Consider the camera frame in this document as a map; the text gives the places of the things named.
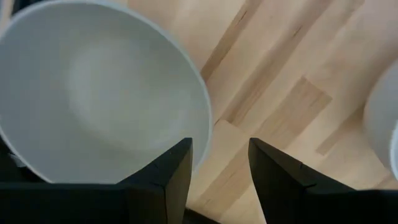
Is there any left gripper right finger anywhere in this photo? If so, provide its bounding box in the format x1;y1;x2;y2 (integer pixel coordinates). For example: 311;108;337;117
248;138;398;224

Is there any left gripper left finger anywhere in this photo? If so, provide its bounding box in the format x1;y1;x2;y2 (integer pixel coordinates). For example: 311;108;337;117
0;138;193;224

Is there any large white bowl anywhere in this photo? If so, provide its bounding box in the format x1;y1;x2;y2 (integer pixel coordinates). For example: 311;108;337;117
0;0;213;185

